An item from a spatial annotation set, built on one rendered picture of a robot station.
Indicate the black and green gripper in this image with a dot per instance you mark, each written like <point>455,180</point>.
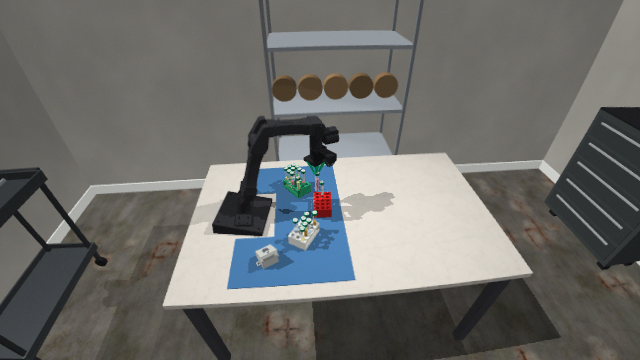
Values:
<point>314,164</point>

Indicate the green tube rack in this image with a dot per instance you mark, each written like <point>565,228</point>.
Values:
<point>304,188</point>

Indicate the blue bench mat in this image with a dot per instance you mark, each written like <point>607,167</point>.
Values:
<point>327,259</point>

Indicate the red tube rack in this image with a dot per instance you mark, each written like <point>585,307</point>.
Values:
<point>323,205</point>

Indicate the white test tube rack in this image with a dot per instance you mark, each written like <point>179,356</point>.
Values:
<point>303,244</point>

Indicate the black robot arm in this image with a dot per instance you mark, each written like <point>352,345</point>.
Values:
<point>258,142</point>

